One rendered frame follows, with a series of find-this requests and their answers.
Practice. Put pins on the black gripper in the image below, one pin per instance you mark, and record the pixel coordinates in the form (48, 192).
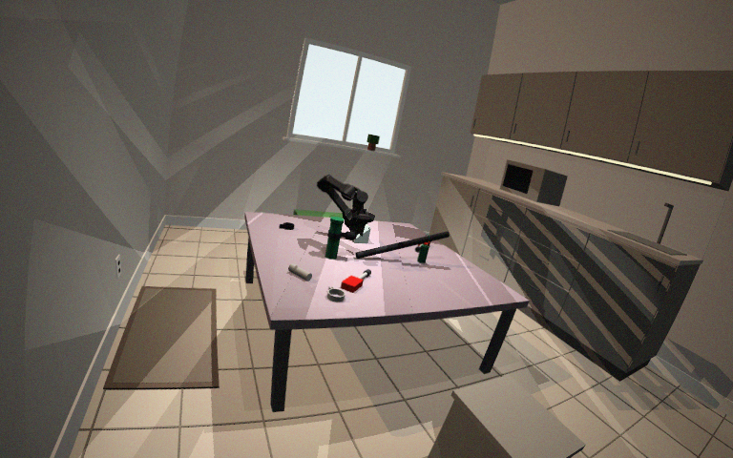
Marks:
(359, 220)

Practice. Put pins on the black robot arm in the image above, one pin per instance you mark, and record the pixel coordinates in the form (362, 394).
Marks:
(348, 192)

